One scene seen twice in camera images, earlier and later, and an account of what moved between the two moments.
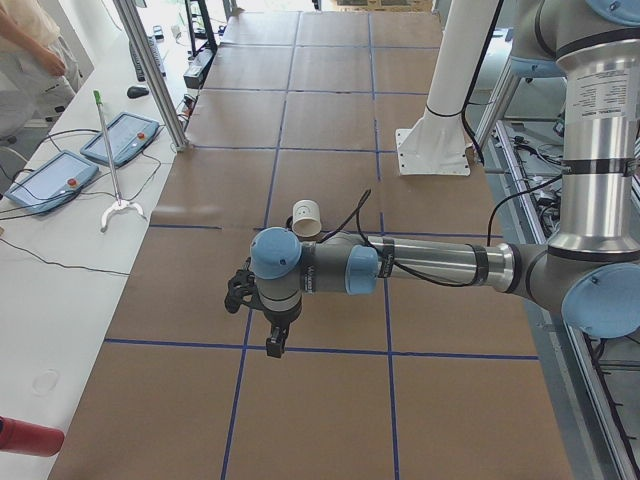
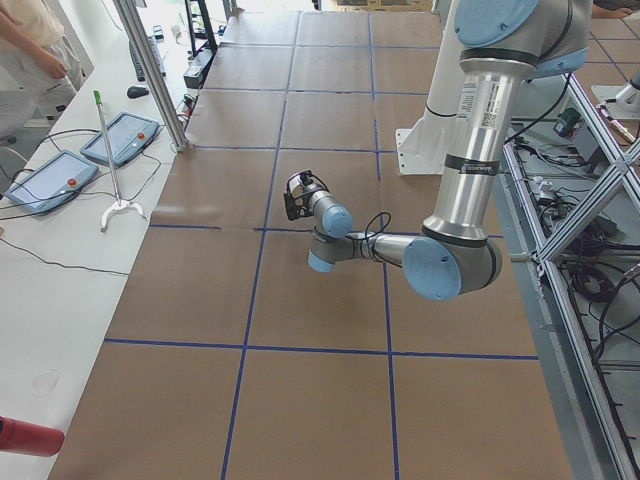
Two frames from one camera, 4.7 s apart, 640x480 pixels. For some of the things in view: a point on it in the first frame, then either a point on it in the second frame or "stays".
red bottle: (29, 438) stays
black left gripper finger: (241, 289) → (292, 190)
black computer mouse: (135, 92) stays
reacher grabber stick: (119, 202) stays
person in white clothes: (39, 73) stays
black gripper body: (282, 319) → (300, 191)
